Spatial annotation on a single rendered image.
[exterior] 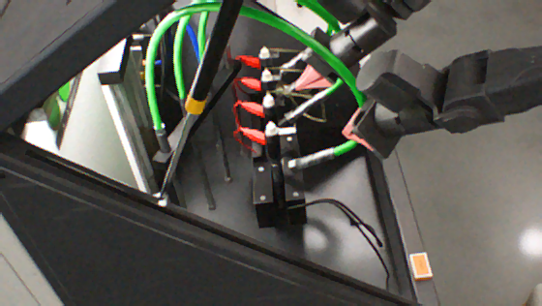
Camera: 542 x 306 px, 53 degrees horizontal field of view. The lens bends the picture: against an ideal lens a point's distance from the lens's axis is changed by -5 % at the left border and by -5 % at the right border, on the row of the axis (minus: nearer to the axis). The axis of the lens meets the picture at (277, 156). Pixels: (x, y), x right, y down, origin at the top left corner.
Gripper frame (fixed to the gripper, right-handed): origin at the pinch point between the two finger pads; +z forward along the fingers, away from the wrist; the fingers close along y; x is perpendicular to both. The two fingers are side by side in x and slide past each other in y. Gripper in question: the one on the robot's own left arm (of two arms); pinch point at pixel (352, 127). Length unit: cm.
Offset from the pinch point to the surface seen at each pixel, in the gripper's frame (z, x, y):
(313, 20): 58, -3, -48
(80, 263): 3.8, -18.5, 40.3
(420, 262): 6.8, 28.7, 5.5
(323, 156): 6.1, 1.2, 4.2
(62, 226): -1.6, -23.9, 38.3
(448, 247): 93, 100, -46
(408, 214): 14.6, 26.3, -3.7
